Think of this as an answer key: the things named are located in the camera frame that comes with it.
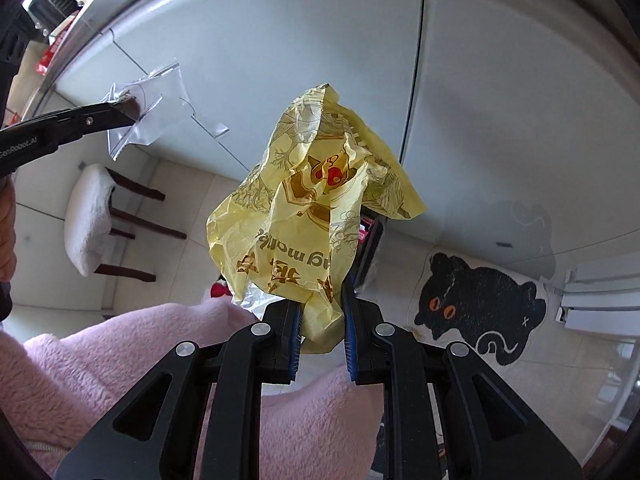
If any red white food box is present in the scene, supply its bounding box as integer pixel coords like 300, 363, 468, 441
36, 14, 76, 76

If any white cushioned wooden stool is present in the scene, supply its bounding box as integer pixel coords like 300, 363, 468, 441
64, 164, 188, 283

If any black toaster oven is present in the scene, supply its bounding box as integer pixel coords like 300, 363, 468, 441
23, 0, 80, 36

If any black cat floor mat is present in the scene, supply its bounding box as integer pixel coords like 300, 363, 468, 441
414, 252, 547, 366

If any yellow paper wrapper back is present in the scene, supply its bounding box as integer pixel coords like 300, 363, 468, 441
206, 84, 426, 354

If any clear plastic wrapper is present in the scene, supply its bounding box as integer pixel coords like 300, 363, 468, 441
103, 62, 198, 160

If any pink white carton box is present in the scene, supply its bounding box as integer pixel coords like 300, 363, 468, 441
358, 217, 374, 246

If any person left hand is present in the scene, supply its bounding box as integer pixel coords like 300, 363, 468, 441
0, 179, 17, 282

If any left red bow slipper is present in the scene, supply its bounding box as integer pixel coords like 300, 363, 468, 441
209, 274, 233, 298

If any black trash bin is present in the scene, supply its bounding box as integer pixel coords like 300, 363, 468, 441
350, 207, 386, 288

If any pink fleece left leg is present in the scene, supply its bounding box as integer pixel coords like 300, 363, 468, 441
1, 298, 256, 474

